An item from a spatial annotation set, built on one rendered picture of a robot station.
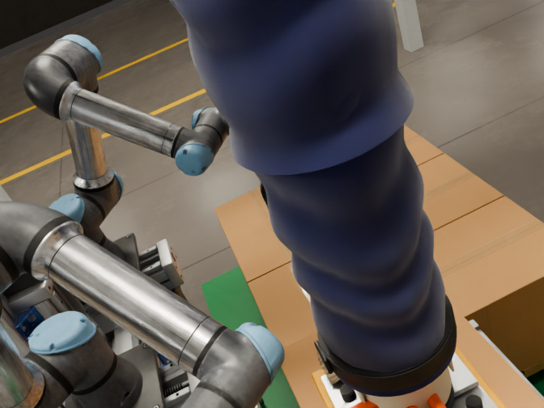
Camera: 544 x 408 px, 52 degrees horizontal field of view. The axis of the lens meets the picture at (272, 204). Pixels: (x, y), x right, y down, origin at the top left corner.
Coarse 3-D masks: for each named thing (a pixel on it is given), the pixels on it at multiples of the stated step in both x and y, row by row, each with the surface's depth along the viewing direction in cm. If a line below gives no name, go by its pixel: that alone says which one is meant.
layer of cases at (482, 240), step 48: (432, 192) 221; (480, 192) 212; (240, 240) 237; (480, 240) 192; (528, 240) 185; (288, 288) 204; (480, 288) 176; (528, 288) 172; (288, 336) 186; (528, 336) 184
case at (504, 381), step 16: (464, 320) 119; (464, 336) 116; (480, 336) 115; (288, 352) 128; (304, 352) 126; (464, 352) 113; (480, 352) 112; (496, 352) 111; (288, 368) 124; (304, 368) 123; (320, 368) 121; (480, 368) 109; (496, 368) 108; (512, 368) 107; (304, 384) 120; (496, 384) 105; (512, 384) 104; (304, 400) 116; (320, 400) 115; (512, 400) 102; (528, 400) 101
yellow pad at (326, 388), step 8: (312, 376) 118; (320, 376) 117; (320, 384) 116; (328, 384) 115; (336, 384) 114; (344, 384) 114; (320, 392) 115; (328, 392) 113; (336, 392) 113; (344, 392) 109; (352, 392) 109; (328, 400) 112; (336, 400) 111; (344, 400) 110; (352, 400) 109
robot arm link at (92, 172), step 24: (48, 48) 133; (72, 48) 132; (96, 48) 139; (72, 72) 130; (96, 72) 140; (72, 120) 143; (72, 144) 149; (96, 144) 150; (96, 168) 154; (96, 192) 157; (120, 192) 167
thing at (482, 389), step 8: (456, 352) 111; (464, 360) 109; (472, 368) 107; (480, 376) 106; (480, 384) 104; (472, 392) 103; (480, 392) 103; (488, 392) 103; (456, 400) 103; (464, 400) 102; (472, 400) 99; (480, 400) 99; (488, 400) 101; (496, 400) 101
